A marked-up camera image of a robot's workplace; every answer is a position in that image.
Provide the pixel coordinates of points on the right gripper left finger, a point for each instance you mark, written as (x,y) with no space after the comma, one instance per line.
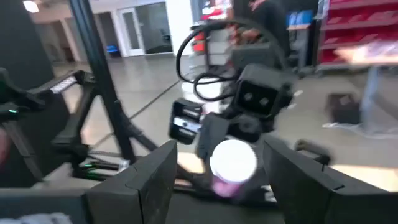
(140,193)

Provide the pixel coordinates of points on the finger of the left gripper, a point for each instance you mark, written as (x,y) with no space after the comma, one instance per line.
(213,133)

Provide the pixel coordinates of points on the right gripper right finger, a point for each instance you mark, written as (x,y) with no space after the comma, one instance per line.
(308,193)

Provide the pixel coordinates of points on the purple pill bottle white cap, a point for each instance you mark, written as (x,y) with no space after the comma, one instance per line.
(233,161)

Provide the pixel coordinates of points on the black table mat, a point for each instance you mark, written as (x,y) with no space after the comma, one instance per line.
(217,211)

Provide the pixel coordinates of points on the black floor box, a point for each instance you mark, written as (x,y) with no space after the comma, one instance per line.
(342,109)

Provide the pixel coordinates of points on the person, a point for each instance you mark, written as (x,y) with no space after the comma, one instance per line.
(270,18)

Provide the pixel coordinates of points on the glass door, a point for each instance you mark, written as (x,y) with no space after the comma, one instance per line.
(146,28)

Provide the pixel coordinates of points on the grey work table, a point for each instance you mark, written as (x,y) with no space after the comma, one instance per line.
(370,56)

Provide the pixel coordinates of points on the red shelving unit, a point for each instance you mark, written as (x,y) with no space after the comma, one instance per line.
(357,31)

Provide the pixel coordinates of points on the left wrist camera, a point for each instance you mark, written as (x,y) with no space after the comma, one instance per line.
(258,96)

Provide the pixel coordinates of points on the black aluminium table frame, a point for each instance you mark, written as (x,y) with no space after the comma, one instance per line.
(99,77)

